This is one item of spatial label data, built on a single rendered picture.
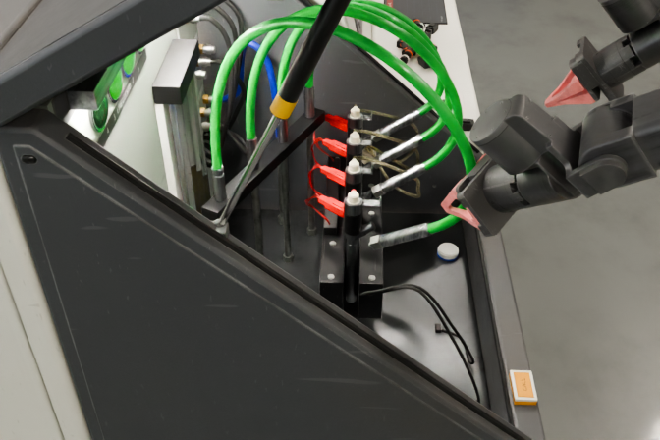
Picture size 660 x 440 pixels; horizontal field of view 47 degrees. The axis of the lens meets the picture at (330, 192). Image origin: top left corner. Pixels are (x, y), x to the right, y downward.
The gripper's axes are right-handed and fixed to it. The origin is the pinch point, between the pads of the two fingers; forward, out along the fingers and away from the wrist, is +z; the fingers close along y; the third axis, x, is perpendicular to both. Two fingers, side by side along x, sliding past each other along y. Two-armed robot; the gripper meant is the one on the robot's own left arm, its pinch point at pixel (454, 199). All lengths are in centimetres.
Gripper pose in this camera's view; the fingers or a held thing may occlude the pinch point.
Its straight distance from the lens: 97.7
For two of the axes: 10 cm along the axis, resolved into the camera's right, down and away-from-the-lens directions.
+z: -4.6, 1.5, 8.7
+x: 6.1, 7.7, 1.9
